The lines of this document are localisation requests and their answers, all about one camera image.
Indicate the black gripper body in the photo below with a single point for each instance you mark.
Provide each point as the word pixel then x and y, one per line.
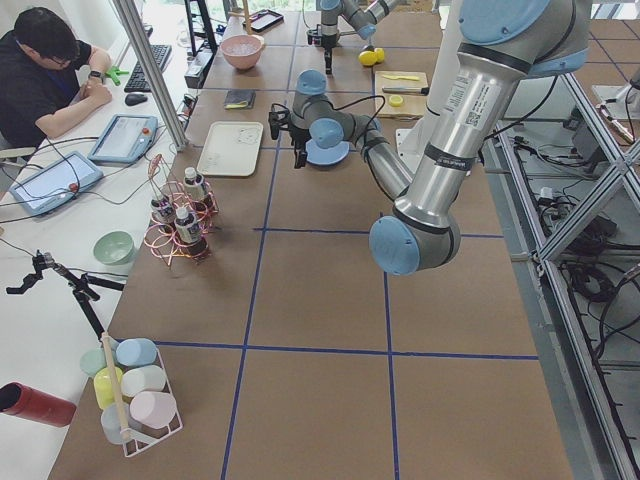
pixel 299 136
pixel 328 42

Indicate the pink ice bowl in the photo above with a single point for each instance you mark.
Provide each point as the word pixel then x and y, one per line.
pixel 242 51

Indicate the round yellow lemon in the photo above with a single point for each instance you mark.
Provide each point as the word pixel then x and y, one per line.
pixel 368 58

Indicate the seated person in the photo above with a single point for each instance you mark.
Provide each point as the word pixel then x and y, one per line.
pixel 50 80

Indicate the wooden cutting board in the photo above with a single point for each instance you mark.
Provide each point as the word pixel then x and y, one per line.
pixel 413 107

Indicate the yellow plastic knife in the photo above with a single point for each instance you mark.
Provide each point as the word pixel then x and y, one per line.
pixel 401 77

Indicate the copper wire bottle rack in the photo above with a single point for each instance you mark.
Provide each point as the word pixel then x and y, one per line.
pixel 167 246

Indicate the red cylinder bottle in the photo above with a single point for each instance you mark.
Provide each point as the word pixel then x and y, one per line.
pixel 25 402

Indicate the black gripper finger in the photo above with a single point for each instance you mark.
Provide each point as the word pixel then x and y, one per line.
pixel 300 157
pixel 328 63

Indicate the yellow cup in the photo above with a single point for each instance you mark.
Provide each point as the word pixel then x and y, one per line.
pixel 103 389

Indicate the blue cup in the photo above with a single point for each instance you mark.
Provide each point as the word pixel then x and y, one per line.
pixel 136 352

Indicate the aluminium frame post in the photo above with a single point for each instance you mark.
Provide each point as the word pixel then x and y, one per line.
pixel 133 27

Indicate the black tripod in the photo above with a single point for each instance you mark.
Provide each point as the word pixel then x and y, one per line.
pixel 81 286

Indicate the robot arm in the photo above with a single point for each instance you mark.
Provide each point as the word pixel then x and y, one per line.
pixel 363 21
pixel 497 44

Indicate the green bowl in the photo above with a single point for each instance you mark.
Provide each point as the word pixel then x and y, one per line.
pixel 114 248

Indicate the steel cylinder tool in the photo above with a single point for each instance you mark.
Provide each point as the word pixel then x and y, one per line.
pixel 422 91

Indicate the grey folded cloth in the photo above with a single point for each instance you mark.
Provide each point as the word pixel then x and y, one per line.
pixel 239 99

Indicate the black mouse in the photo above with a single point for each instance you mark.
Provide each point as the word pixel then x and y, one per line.
pixel 135 98

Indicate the lemon half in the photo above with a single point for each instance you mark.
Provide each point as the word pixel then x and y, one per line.
pixel 396 100

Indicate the pink cup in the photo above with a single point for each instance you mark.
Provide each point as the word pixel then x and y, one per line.
pixel 153 409

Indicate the white wire cup rack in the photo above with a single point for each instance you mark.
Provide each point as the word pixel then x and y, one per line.
pixel 118 426

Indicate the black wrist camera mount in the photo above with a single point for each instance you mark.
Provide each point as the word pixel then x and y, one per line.
pixel 279 119
pixel 314 37

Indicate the cream bear tray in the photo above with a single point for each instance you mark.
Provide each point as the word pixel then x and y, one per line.
pixel 231 149

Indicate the oval yellow lemon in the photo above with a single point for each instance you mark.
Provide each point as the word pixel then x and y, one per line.
pixel 380 54

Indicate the white cup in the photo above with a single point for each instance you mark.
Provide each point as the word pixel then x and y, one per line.
pixel 146 378

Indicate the dark drink bottle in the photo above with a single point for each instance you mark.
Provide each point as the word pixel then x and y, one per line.
pixel 195 188
pixel 163 211
pixel 190 232

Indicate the blue teach pendant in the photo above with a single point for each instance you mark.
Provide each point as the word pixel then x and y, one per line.
pixel 55 185
pixel 125 139

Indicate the blue plate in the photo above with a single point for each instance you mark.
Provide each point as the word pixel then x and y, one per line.
pixel 324 157

